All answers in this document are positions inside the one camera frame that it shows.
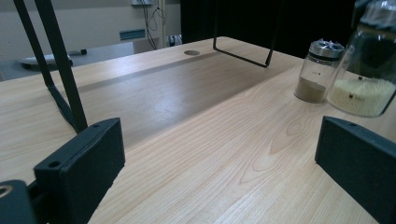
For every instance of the black shelf riser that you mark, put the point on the black shelf riser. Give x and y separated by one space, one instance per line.
59 62

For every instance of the silver-lidded jar with brown powder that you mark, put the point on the silver-lidded jar with brown powder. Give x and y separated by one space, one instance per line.
314 90

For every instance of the silver-lidded jar with pale granules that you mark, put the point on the silver-lidded jar with pale granules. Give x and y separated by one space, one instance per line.
361 96

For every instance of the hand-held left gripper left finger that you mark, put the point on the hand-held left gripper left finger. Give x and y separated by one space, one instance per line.
81 168

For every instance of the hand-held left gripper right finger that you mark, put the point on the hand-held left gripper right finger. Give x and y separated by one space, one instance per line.
358 168

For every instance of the white power strip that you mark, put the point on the white power strip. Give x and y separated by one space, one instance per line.
141 2

